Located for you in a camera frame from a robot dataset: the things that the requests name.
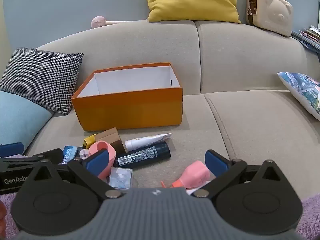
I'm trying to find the pink plush mallet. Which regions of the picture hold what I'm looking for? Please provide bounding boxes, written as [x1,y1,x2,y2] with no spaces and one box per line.
[91,16,130,28]

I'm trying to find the purple fuzzy cloth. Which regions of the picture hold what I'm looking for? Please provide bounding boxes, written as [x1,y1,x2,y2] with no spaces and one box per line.
[0,154,320,240]

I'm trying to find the picture card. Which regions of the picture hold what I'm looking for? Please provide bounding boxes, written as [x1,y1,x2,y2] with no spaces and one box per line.
[109,167,133,189]

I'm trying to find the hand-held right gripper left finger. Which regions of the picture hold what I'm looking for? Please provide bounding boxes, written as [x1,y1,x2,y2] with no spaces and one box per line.
[22,149,123,198]

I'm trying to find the blue and white packet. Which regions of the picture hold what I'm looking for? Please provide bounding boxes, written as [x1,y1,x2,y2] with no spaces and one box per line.
[62,145,77,164]

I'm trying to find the dark blue spray can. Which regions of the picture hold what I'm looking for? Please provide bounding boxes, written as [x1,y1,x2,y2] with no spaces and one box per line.
[115,141,172,168]

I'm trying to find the yellow pillow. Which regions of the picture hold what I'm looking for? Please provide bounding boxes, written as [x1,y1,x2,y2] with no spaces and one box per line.
[142,0,242,24]

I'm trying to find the pink spray bottle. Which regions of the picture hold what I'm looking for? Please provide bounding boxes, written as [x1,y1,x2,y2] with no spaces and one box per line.
[161,160,212,189]

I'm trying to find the houndstooth pillow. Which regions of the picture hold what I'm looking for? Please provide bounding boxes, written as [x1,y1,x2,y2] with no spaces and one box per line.
[0,47,84,115]

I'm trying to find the light blue pillow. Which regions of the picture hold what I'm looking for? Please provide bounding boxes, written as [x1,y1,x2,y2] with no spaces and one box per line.
[0,91,54,153]

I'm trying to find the small brown cardboard box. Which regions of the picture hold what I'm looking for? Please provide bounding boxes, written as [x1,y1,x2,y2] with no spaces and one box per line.
[94,127,125,154]

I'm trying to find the pink plastic cup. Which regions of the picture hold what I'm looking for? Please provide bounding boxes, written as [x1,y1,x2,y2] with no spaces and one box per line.
[88,141,117,179]

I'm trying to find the beige sofa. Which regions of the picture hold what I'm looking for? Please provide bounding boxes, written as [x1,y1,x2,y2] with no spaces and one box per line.
[0,19,320,205]

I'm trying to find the beige bear suitcase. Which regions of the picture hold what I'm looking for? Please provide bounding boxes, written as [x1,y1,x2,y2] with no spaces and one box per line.
[246,0,293,37]

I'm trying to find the orange cardboard box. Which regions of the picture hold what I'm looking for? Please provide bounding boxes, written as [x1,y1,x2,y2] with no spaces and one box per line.
[71,62,184,132]

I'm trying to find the printed picture pillow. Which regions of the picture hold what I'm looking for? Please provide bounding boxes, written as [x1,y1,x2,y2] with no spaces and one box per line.
[277,72,320,120]

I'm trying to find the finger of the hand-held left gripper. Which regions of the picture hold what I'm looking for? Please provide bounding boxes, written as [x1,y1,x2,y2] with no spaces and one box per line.
[0,148,64,167]
[0,142,25,158]

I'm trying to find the white squeeze tube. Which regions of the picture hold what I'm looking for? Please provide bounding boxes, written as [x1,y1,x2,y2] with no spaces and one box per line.
[125,133,173,152]

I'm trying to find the yellow plastic tape measure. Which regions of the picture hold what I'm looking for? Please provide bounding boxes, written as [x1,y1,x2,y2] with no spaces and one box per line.
[83,134,98,149]

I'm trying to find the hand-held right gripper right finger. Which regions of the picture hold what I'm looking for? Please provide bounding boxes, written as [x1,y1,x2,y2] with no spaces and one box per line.
[193,149,290,197]

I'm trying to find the stack of books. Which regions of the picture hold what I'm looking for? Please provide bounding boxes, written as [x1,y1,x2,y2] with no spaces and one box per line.
[291,26,320,53]

